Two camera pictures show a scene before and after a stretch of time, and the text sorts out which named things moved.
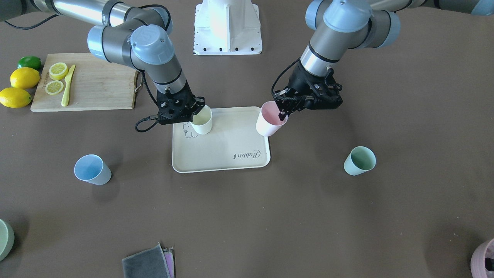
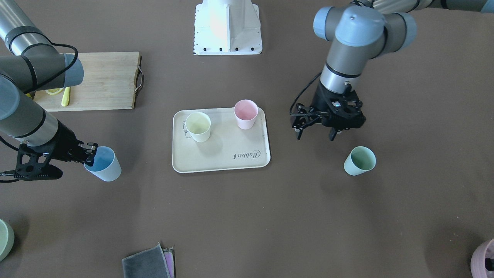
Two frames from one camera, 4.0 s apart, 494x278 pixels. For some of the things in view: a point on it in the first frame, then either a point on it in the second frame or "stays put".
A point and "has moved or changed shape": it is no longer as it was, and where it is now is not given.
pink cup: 268,122 -> 246,111
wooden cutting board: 95,83 stays put
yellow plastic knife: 65,99 stays put
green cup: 360,160 stays put
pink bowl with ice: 482,260 stays put
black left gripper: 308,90 -> 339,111
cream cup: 202,121 has moved or changed shape
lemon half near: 54,87 stays put
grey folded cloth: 154,262 stays put
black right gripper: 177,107 -> 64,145
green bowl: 7,239 stays put
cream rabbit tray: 234,142 stays put
